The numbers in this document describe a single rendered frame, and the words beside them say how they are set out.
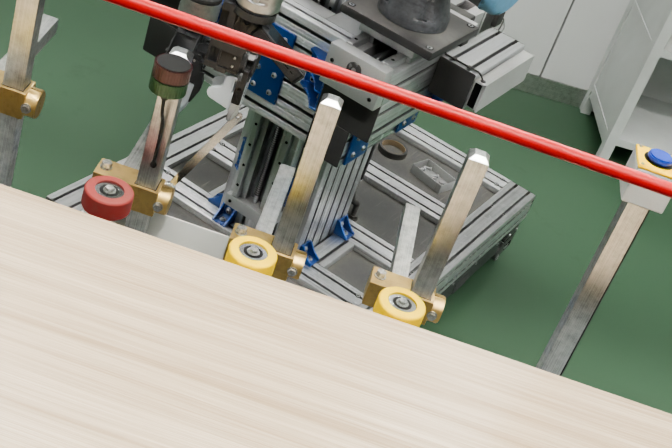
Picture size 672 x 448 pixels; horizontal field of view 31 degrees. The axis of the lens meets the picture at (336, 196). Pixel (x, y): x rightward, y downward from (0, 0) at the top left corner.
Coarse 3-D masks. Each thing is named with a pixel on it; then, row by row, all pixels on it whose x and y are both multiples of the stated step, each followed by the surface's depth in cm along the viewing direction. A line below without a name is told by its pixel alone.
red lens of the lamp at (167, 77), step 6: (174, 54) 191; (156, 60) 187; (156, 66) 186; (192, 66) 189; (156, 72) 187; (162, 72) 186; (168, 72) 186; (174, 72) 186; (186, 72) 187; (156, 78) 187; (162, 78) 186; (168, 78) 186; (174, 78) 186; (180, 78) 187; (186, 78) 188; (168, 84) 187; (174, 84) 187; (180, 84) 187
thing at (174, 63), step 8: (160, 56) 188; (168, 56) 189; (176, 56) 190; (160, 64) 186; (168, 64) 187; (176, 64) 188; (184, 64) 189; (176, 72) 186; (184, 72) 187; (160, 112) 193; (160, 128) 197; (160, 136) 198; (152, 160) 201
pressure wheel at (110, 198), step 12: (96, 180) 195; (108, 180) 196; (120, 180) 197; (84, 192) 193; (96, 192) 193; (108, 192) 194; (120, 192) 195; (132, 192) 196; (84, 204) 193; (96, 204) 192; (108, 204) 191; (120, 204) 192; (96, 216) 193; (108, 216) 193; (120, 216) 194
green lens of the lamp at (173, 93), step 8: (152, 80) 188; (152, 88) 188; (160, 88) 187; (168, 88) 187; (176, 88) 188; (184, 88) 189; (160, 96) 188; (168, 96) 188; (176, 96) 188; (184, 96) 190
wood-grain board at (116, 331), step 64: (0, 192) 187; (0, 256) 175; (64, 256) 179; (128, 256) 183; (192, 256) 188; (0, 320) 164; (64, 320) 168; (128, 320) 172; (192, 320) 176; (256, 320) 180; (320, 320) 184; (384, 320) 189; (0, 384) 155; (64, 384) 158; (128, 384) 161; (192, 384) 165; (256, 384) 169; (320, 384) 173; (384, 384) 177; (448, 384) 181; (512, 384) 185; (576, 384) 190
